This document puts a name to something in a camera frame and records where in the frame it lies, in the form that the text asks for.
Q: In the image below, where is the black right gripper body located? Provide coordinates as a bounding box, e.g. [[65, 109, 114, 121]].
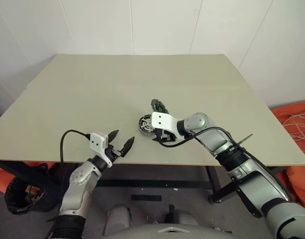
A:
[[153, 128, 179, 143]]

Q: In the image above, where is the black fabric bag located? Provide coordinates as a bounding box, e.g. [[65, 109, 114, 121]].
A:
[[4, 162, 61, 215]]

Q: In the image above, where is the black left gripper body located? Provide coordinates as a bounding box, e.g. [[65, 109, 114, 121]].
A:
[[104, 146, 123, 164]]

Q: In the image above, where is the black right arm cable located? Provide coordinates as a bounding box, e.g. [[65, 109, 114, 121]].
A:
[[158, 126, 297, 203]]

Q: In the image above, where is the black metal table frame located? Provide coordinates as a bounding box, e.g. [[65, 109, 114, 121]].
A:
[[0, 160, 292, 205]]

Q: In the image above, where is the white coiled cable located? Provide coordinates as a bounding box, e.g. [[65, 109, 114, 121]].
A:
[[275, 112, 305, 144]]

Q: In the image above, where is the silver spoked rotor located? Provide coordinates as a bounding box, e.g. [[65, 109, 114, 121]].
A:
[[139, 116, 154, 133]]

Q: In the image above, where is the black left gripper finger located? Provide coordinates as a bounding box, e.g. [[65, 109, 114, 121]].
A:
[[119, 135, 136, 158], [107, 128, 120, 144]]

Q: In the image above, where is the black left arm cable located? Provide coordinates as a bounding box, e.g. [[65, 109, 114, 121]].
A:
[[59, 128, 92, 165]]

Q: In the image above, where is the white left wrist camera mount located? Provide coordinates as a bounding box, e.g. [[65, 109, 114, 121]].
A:
[[89, 132, 113, 167]]

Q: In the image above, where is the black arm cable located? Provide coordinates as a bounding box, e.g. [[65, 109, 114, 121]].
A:
[[59, 128, 92, 165], [158, 126, 297, 203]]

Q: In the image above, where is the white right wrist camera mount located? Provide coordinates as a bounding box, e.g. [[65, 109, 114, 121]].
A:
[[151, 111, 186, 138]]

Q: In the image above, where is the orange beanbag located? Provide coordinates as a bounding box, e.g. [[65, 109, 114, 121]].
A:
[[270, 99, 305, 208]]

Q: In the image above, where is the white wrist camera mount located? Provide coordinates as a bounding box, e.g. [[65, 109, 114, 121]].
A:
[[151, 111, 186, 138], [89, 132, 113, 167]]

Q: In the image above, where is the grey rounded robot leg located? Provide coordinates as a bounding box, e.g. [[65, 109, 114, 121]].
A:
[[103, 204, 132, 235], [166, 209, 201, 228]]

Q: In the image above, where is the grey wheel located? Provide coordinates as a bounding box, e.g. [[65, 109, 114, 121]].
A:
[[150, 99, 169, 114]]

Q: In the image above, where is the black zip tie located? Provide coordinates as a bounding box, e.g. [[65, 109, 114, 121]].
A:
[[237, 133, 253, 145]]

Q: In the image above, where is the grey robot torso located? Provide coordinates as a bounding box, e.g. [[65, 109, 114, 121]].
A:
[[102, 219, 233, 239]]

